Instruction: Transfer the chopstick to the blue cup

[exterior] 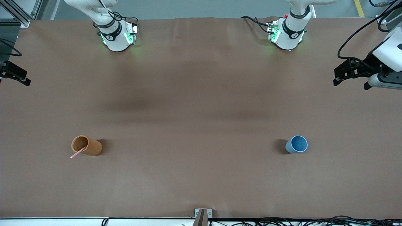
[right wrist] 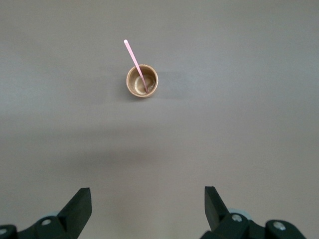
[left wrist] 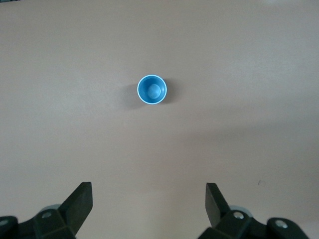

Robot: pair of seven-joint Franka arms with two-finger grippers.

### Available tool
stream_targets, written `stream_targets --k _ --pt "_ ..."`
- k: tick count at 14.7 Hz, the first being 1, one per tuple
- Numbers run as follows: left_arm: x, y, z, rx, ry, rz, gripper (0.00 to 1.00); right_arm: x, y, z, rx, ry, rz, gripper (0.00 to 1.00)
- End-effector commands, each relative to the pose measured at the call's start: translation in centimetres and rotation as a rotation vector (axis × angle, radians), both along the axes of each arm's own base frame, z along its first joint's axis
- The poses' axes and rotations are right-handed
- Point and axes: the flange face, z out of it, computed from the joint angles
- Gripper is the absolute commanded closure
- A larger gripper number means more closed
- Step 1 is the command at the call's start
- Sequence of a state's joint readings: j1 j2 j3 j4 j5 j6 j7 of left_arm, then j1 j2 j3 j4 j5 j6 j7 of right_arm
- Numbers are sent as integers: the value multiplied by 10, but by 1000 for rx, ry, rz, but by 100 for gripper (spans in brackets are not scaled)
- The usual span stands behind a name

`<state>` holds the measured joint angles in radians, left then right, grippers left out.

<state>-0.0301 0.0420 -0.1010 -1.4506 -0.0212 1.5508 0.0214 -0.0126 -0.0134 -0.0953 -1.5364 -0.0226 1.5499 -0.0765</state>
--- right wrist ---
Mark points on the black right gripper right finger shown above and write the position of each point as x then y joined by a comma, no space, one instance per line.
216,214

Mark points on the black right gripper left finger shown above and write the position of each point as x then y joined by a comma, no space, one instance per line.
72,216

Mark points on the brown cylindrical cup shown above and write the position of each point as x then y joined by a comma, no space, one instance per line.
132,84

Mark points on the pink chopstick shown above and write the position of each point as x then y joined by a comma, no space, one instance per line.
134,61

